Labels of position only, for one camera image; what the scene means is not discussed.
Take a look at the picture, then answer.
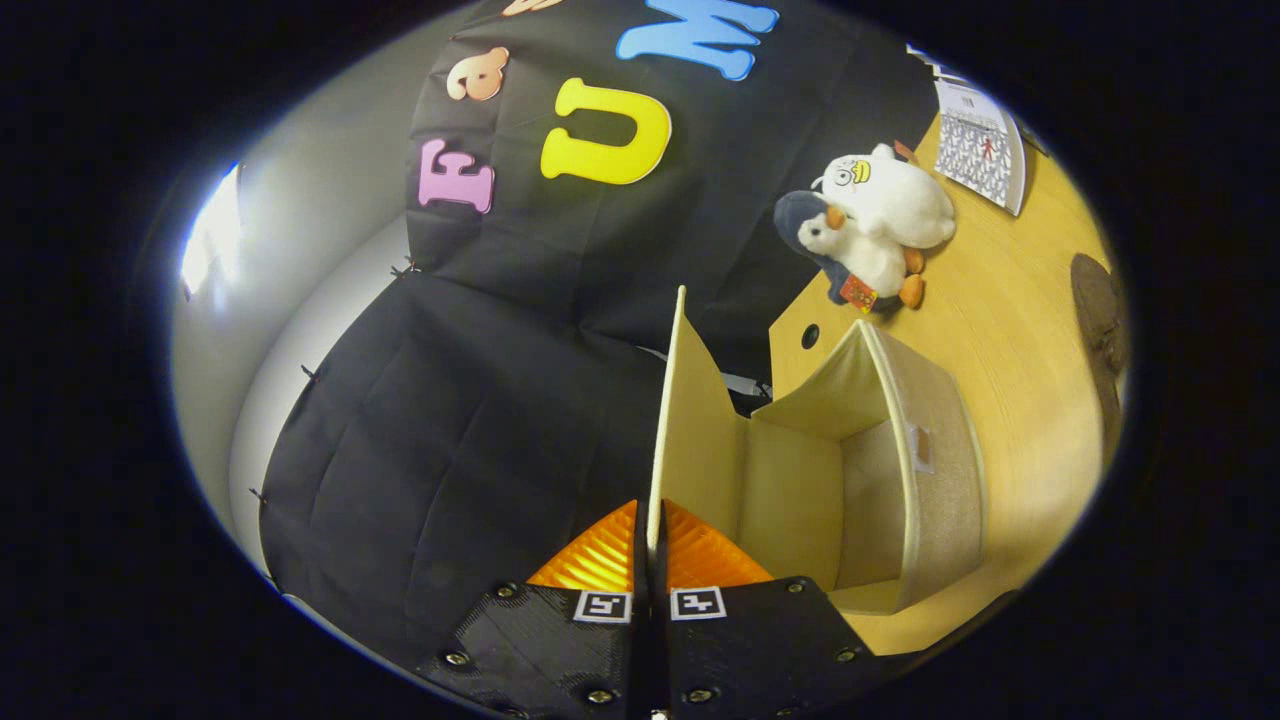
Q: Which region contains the patterned cover book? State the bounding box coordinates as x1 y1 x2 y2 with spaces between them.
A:
933 78 1029 217

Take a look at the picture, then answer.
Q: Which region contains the white duck plush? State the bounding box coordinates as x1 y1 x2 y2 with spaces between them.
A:
812 143 957 251

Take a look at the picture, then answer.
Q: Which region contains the grey white penguin plush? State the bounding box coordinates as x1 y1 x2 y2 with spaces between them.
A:
773 190 926 312

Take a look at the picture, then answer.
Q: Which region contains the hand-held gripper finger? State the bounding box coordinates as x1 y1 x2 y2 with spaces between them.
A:
415 500 654 720
655 498 881 720

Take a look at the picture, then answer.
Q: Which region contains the beige fabric storage box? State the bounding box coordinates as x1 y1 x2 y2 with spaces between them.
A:
647 285 987 617

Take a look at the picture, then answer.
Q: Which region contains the brown fuzzy shoe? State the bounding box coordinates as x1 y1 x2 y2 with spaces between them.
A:
1070 253 1132 471

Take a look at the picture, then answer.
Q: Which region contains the black backdrop cloth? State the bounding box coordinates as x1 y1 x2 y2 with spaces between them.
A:
258 0 943 673

